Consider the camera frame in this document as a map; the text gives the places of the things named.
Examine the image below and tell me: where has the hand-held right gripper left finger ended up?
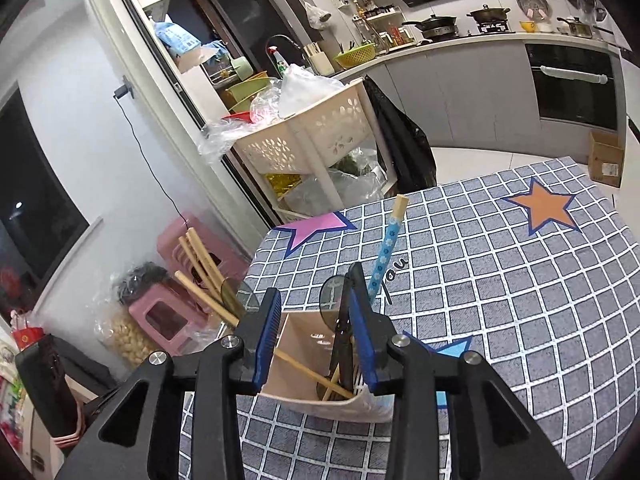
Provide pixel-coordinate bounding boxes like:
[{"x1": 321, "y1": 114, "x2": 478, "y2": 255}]
[{"x1": 55, "y1": 287, "x2": 284, "y2": 480}]

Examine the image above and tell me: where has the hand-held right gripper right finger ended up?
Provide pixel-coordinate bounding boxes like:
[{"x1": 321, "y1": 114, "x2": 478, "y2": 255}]
[{"x1": 347, "y1": 261, "x2": 576, "y2": 480}]

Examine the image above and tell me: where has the beige utensil holder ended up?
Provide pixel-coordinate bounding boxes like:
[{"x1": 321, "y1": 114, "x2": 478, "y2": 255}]
[{"x1": 257, "y1": 307, "x2": 398, "y2": 425}]

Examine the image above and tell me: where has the wooden chopstick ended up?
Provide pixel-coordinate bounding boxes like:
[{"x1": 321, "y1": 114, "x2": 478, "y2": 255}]
[
  {"x1": 177, "y1": 234, "x2": 228, "y2": 313},
  {"x1": 173, "y1": 270, "x2": 242, "y2": 327},
  {"x1": 274, "y1": 349, "x2": 353, "y2": 402},
  {"x1": 187, "y1": 229, "x2": 237, "y2": 313}
]

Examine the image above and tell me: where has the blue patterned chopstick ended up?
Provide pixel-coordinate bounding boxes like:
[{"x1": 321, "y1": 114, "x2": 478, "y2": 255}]
[{"x1": 367, "y1": 194, "x2": 410, "y2": 306}]

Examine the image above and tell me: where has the dark translucent round spatula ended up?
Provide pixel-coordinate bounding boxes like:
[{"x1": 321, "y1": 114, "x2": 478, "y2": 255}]
[{"x1": 219, "y1": 280, "x2": 261, "y2": 322}]

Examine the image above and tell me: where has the black ladle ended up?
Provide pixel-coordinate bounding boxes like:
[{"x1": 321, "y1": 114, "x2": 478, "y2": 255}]
[{"x1": 319, "y1": 274, "x2": 353, "y2": 398}]

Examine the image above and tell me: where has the small pink stool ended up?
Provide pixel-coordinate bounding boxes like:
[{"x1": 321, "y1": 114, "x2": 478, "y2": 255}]
[{"x1": 127, "y1": 285, "x2": 211, "y2": 356}]

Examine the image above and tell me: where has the stack of pink stools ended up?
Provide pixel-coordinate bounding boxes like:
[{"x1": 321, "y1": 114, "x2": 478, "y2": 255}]
[{"x1": 156, "y1": 212, "x2": 251, "y2": 286}]

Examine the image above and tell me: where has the black bag on stool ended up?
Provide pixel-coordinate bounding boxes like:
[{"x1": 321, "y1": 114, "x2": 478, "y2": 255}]
[{"x1": 118, "y1": 264, "x2": 168, "y2": 306}]

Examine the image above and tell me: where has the bag of yellowish food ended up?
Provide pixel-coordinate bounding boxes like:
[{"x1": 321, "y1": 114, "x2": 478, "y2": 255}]
[{"x1": 92, "y1": 305, "x2": 156, "y2": 367}]

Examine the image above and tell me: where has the checked tablecloth with stars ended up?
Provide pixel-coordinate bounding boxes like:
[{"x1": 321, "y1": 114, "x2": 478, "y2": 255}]
[{"x1": 180, "y1": 157, "x2": 640, "y2": 480}]

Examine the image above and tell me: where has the gold foil packet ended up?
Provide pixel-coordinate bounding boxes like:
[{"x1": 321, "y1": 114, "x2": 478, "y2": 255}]
[{"x1": 265, "y1": 172, "x2": 306, "y2": 194}]

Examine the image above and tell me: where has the crumpled clear plastic bag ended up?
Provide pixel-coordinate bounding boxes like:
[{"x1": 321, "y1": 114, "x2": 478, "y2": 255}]
[{"x1": 285, "y1": 147, "x2": 386, "y2": 211}]

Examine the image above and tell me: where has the beige plastic storage cart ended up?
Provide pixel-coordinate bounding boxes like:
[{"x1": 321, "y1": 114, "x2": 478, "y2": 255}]
[{"x1": 232, "y1": 78, "x2": 388, "y2": 223}]

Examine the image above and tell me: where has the black hanging bag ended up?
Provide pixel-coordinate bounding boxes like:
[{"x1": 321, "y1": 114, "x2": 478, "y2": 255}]
[{"x1": 362, "y1": 75, "x2": 436, "y2": 193}]

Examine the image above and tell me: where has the red bag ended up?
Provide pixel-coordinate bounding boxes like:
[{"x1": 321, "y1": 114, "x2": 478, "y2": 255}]
[{"x1": 11, "y1": 327, "x2": 45, "y2": 352}]

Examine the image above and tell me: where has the green plastic basin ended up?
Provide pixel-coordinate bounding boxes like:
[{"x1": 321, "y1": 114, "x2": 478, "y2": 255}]
[{"x1": 225, "y1": 72, "x2": 281, "y2": 106}]

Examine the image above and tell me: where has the spray bottle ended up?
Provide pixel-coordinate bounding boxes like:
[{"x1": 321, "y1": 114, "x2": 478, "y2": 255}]
[{"x1": 267, "y1": 46, "x2": 291, "y2": 78}]

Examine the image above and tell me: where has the beige knife holder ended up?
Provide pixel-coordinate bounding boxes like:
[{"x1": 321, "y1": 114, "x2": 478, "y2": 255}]
[{"x1": 304, "y1": 42, "x2": 335, "y2": 75}]

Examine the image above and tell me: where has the green colander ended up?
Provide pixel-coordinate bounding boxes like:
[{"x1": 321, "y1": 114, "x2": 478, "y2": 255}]
[{"x1": 332, "y1": 42, "x2": 377, "y2": 70}]

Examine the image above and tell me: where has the curved black faucet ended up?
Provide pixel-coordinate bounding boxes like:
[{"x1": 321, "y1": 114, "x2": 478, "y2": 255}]
[{"x1": 265, "y1": 35, "x2": 308, "y2": 61}]

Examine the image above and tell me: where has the cardboard box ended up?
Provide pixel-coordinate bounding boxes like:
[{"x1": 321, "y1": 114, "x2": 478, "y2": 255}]
[{"x1": 587, "y1": 130, "x2": 626, "y2": 190}]

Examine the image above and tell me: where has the blue package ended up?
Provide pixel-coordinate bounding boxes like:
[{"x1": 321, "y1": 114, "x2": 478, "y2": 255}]
[{"x1": 154, "y1": 21, "x2": 201, "y2": 56}]

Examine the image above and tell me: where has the spice rack with bottles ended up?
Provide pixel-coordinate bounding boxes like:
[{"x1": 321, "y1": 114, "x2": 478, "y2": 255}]
[{"x1": 350, "y1": 0, "x2": 416, "y2": 53}]

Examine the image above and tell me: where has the black wok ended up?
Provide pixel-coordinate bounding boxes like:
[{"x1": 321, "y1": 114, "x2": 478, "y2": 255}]
[{"x1": 402, "y1": 14, "x2": 458, "y2": 41}]

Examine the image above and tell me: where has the black built-in oven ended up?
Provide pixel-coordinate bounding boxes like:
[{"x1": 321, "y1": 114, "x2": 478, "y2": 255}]
[{"x1": 525, "y1": 42, "x2": 623, "y2": 131}]

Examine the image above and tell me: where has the hanging white plastic bag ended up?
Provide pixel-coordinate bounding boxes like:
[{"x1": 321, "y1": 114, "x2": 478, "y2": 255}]
[{"x1": 303, "y1": 1, "x2": 332, "y2": 30}]

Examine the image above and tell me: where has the dark cooking pot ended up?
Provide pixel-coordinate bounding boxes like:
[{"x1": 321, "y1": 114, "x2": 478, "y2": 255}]
[{"x1": 467, "y1": 5, "x2": 511, "y2": 26}]

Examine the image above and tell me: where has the small saucepan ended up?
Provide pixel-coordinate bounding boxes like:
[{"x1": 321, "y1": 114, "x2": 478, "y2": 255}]
[{"x1": 557, "y1": 16, "x2": 593, "y2": 38}]

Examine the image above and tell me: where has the black cable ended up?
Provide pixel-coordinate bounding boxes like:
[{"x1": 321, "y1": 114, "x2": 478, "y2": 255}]
[{"x1": 115, "y1": 95, "x2": 193, "y2": 231}]

